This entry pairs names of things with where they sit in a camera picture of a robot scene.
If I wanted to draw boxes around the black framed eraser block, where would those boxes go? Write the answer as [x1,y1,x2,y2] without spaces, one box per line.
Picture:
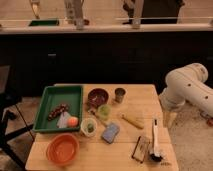
[132,136,150,163]

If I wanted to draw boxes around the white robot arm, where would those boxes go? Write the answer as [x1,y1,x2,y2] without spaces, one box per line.
[159,63,213,117]

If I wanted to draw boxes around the small metal cup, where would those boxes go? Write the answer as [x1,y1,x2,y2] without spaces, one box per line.
[115,88,126,103]

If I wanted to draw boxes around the small green cup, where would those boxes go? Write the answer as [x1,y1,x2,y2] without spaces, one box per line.
[98,104,110,120]

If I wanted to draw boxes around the dark red bowl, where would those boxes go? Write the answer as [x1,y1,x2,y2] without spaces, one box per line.
[88,88,109,108]

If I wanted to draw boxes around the blue sponge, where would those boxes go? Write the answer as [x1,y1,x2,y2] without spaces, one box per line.
[101,123,120,144]

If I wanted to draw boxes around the wooden table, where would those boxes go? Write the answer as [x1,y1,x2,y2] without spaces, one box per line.
[25,83,180,171]

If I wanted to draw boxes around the dark red grapes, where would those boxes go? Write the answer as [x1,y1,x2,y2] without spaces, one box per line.
[47,104,69,121]

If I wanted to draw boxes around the orange ball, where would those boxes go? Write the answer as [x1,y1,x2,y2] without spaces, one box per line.
[67,116,78,127]

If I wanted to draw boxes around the yellow wooden stick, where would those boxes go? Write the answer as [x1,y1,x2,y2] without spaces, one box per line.
[122,114,144,129]

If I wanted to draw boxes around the green plastic tray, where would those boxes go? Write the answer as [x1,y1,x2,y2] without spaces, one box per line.
[33,85,83,133]

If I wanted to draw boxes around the white plastic piece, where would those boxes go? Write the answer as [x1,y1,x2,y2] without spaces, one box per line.
[57,112,71,128]

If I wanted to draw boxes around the orange plastic bowl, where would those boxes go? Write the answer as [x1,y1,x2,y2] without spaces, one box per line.
[46,133,79,166]

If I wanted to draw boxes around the green box on counter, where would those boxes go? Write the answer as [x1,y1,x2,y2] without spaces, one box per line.
[29,19,59,26]

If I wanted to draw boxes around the black chair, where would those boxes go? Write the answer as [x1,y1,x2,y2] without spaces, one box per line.
[0,65,33,171]

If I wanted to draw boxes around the brown handled utensil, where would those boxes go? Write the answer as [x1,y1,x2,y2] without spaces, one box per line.
[87,109,107,127]

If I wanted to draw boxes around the white handled dish brush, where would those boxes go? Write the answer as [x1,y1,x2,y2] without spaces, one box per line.
[149,120,163,162]

